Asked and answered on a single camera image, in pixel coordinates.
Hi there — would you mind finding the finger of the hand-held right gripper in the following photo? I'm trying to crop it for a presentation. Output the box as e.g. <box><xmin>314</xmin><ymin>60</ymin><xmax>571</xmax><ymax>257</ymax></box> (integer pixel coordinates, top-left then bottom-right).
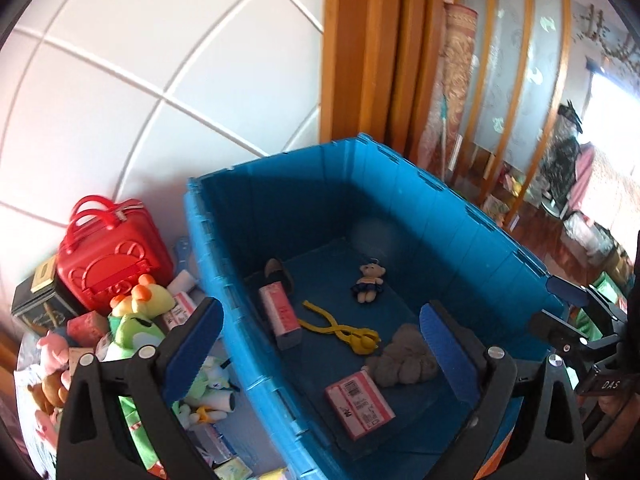
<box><xmin>546</xmin><ymin>275</ymin><xmax>628</xmax><ymax>328</ymax></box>
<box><xmin>529</xmin><ymin>310</ymin><xmax>608</xmax><ymax>356</ymax></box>

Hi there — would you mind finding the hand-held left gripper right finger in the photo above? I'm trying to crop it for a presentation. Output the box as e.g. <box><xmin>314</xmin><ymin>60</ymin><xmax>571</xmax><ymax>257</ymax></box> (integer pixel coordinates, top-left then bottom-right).
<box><xmin>419</xmin><ymin>300</ymin><xmax>586</xmax><ymax>480</ymax></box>

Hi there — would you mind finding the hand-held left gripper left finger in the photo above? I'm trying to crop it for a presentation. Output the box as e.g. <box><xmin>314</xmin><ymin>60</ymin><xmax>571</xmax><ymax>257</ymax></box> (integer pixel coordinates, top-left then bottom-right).
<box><xmin>56</xmin><ymin>296</ymin><xmax>225</xmax><ymax>480</ymax></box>

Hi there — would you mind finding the grey plush toy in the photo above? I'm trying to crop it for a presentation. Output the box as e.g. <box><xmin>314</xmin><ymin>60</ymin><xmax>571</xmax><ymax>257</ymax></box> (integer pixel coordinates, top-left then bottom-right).
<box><xmin>364</xmin><ymin>323</ymin><xmax>441</xmax><ymax>388</ymax></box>

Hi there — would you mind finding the yellow plastic clamp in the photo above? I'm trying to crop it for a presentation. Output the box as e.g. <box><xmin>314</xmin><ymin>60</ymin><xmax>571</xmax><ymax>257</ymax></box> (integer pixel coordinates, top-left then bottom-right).
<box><xmin>301</xmin><ymin>300</ymin><xmax>382</xmax><ymax>356</ymax></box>

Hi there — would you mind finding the plain pink red box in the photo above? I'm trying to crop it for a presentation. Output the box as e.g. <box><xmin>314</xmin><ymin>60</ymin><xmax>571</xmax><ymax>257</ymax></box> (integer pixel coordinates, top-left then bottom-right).
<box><xmin>258</xmin><ymin>281</ymin><xmax>303</xmax><ymax>351</ymax></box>

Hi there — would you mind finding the pink barcode box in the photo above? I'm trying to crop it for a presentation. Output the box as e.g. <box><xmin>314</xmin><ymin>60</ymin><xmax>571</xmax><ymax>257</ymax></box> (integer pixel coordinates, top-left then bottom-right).
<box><xmin>325</xmin><ymin>369</ymin><xmax>397</xmax><ymax>442</ymax></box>

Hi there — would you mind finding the small bear doll blue dress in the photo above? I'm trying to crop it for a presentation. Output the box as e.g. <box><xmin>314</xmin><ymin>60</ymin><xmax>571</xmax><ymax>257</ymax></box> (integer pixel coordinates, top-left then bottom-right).
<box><xmin>350</xmin><ymin>259</ymin><xmax>386</xmax><ymax>305</ymax></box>

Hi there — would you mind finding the brown black pouch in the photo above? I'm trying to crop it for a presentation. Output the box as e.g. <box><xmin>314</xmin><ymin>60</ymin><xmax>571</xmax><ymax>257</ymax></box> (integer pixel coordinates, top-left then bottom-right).
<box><xmin>264</xmin><ymin>258</ymin><xmax>295</xmax><ymax>293</ymax></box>

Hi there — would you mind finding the blue plastic crate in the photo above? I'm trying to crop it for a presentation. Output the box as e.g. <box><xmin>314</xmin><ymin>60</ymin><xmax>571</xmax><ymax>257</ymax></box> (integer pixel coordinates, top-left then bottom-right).
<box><xmin>182</xmin><ymin>132</ymin><xmax>578</xmax><ymax>480</ymax></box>

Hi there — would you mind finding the white green plush toy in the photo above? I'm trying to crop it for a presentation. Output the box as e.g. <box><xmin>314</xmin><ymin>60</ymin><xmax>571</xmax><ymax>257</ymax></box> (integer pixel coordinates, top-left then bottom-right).
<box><xmin>172</xmin><ymin>355</ymin><xmax>238</xmax><ymax>428</ymax></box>

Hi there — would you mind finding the pink white small box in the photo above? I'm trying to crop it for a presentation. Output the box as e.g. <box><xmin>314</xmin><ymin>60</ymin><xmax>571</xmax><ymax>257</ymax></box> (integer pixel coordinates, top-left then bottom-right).
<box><xmin>162</xmin><ymin>292</ymin><xmax>197</xmax><ymax>331</ymax></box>

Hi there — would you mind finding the white plastic bag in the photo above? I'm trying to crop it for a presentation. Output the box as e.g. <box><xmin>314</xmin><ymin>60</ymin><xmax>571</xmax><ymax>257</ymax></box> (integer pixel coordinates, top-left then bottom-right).
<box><xmin>562</xmin><ymin>210</ymin><xmax>621</xmax><ymax>266</ymax></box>

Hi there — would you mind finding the green frog plush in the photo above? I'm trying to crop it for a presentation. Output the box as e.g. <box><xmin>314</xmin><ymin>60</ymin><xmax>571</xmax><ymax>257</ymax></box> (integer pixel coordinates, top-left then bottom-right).
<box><xmin>102</xmin><ymin>312</ymin><xmax>166</xmax><ymax>361</ymax></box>

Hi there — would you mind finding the yellow duck plush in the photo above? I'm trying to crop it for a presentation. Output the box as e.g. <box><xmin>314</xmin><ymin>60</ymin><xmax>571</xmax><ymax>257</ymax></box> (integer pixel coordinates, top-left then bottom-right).
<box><xmin>110</xmin><ymin>274</ymin><xmax>176</xmax><ymax>317</ymax></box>

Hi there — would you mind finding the white foam block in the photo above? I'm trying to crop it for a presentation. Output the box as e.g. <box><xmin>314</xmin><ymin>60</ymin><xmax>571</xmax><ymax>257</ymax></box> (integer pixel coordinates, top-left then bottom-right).
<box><xmin>166</xmin><ymin>269</ymin><xmax>198</xmax><ymax>295</ymax></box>

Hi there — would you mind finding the pink sponge block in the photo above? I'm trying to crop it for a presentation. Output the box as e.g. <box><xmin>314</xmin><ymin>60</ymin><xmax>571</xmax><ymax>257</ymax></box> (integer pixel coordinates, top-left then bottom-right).
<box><xmin>66</xmin><ymin>310</ymin><xmax>111</xmax><ymax>348</ymax></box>

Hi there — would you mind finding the pink floral cloth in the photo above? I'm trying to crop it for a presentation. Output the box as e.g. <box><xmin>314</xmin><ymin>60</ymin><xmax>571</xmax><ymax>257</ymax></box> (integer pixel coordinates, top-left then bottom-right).
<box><xmin>570</xmin><ymin>142</ymin><xmax>640</xmax><ymax>221</ymax></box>

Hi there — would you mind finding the green yellow tissue packet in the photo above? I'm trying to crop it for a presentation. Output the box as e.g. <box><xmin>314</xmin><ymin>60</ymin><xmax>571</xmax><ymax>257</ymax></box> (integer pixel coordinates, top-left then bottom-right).
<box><xmin>215</xmin><ymin>460</ymin><xmax>253</xmax><ymax>480</ymax></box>

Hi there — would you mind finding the red toy suitcase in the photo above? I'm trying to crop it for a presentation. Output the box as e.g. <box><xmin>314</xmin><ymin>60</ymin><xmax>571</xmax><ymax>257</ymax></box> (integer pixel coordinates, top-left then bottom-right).
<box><xmin>56</xmin><ymin>195</ymin><xmax>176</xmax><ymax>313</ymax></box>

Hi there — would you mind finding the black hanging garment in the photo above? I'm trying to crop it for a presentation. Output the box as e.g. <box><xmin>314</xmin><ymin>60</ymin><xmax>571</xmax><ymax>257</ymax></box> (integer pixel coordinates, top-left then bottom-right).
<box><xmin>542</xmin><ymin>100</ymin><xmax>586</xmax><ymax>206</ymax></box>

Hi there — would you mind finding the brown bear plush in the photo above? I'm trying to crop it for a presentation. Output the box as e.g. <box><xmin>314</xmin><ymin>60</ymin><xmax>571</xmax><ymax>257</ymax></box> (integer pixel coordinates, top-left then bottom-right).
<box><xmin>27</xmin><ymin>372</ymin><xmax>71</xmax><ymax>413</ymax></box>

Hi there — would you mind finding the black gold box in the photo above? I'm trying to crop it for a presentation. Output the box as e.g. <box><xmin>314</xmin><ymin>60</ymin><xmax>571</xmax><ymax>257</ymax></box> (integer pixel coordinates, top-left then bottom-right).
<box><xmin>11</xmin><ymin>255</ymin><xmax>83</xmax><ymax>333</ymax></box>

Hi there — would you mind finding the window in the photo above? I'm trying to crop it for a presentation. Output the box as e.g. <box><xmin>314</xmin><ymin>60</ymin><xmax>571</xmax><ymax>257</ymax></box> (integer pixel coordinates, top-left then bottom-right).
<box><xmin>582</xmin><ymin>60</ymin><xmax>640</xmax><ymax>186</ymax></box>

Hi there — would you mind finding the frosted glass sliding door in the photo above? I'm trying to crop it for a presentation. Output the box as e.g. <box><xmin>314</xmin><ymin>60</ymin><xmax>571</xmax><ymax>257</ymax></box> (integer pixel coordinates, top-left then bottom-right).
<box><xmin>452</xmin><ymin>0</ymin><xmax>573</xmax><ymax>211</ymax></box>

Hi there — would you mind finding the rolled patterned carpet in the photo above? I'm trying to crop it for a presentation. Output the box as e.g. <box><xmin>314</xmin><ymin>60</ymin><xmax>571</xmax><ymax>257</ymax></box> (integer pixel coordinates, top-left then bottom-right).
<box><xmin>417</xmin><ymin>2</ymin><xmax>476</xmax><ymax>181</ymax></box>

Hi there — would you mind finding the mop handle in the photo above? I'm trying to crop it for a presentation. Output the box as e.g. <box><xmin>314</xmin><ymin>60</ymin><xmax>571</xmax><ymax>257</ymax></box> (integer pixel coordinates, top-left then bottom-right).
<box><xmin>439</xmin><ymin>92</ymin><xmax>456</xmax><ymax>181</ymax></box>

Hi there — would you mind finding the wooden door frame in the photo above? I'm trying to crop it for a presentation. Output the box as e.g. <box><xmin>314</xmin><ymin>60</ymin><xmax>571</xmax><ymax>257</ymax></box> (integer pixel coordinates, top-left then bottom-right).
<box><xmin>322</xmin><ymin>0</ymin><xmax>446</xmax><ymax>161</ymax></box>

